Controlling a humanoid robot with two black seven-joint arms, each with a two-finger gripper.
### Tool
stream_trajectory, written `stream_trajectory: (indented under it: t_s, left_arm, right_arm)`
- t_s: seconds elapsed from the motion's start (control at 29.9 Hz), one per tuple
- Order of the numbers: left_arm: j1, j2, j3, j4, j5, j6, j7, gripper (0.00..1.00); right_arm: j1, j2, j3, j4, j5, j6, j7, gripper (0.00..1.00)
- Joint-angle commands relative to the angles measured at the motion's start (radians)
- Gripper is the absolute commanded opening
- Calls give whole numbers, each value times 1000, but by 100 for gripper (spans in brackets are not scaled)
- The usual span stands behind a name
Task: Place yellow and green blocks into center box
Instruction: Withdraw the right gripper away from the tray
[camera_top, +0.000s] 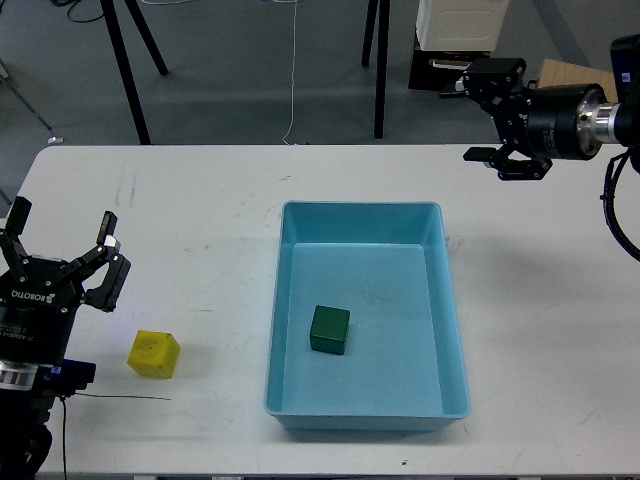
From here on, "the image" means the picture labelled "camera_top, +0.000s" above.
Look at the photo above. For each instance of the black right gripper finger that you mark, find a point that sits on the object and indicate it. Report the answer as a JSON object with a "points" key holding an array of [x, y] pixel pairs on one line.
{"points": [[489, 80], [512, 162]]}

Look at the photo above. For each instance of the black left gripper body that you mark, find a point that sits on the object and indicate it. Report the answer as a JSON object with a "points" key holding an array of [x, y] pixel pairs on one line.
{"points": [[37, 314]]}

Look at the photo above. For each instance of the yellow block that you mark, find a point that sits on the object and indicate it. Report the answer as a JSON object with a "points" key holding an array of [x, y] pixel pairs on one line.
{"points": [[154, 354]]}

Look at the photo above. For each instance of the black drawer cabinet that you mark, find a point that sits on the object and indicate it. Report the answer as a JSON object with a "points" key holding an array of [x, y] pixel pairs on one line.
{"points": [[433, 70]]}

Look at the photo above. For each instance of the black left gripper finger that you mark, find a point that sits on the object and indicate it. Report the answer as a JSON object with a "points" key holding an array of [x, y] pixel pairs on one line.
{"points": [[12, 249], [106, 253]]}

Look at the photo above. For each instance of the blue plastic bin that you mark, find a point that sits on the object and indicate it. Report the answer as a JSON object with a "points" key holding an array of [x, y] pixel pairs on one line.
{"points": [[387, 263]]}

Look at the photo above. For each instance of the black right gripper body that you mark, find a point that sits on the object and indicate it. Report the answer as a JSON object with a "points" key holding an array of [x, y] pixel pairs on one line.
{"points": [[551, 122]]}

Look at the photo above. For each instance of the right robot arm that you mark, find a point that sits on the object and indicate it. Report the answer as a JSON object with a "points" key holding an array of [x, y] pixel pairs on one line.
{"points": [[615, 122]]}

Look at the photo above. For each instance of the green block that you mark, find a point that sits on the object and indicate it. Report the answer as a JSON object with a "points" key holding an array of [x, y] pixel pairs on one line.
{"points": [[329, 329]]}

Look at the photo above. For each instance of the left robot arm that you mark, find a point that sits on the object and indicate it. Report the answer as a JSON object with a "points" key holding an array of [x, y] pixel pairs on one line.
{"points": [[28, 393]]}

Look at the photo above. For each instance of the white box appliance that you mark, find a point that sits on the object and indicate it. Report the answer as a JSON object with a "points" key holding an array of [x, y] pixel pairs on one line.
{"points": [[460, 26]]}

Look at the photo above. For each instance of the black stand legs right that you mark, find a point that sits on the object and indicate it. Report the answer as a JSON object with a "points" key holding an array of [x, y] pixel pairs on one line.
{"points": [[377, 24]]}

